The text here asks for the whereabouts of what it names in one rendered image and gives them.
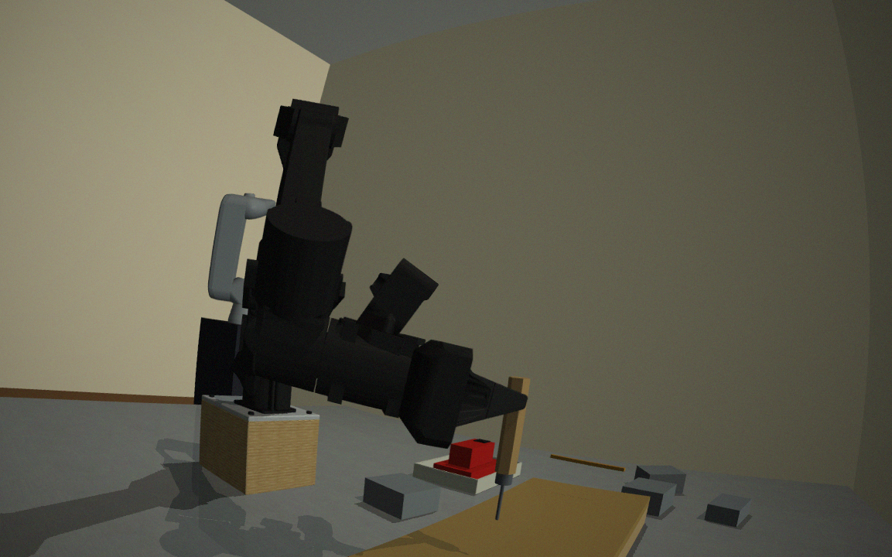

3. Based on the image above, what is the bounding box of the awl with wooden handle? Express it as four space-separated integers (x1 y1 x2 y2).
495 376 530 520

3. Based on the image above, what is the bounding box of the tan wooden floor panel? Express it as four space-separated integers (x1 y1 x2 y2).
348 477 650 557

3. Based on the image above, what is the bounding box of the brown thin flat bar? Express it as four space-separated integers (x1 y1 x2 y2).
551 454 626 472

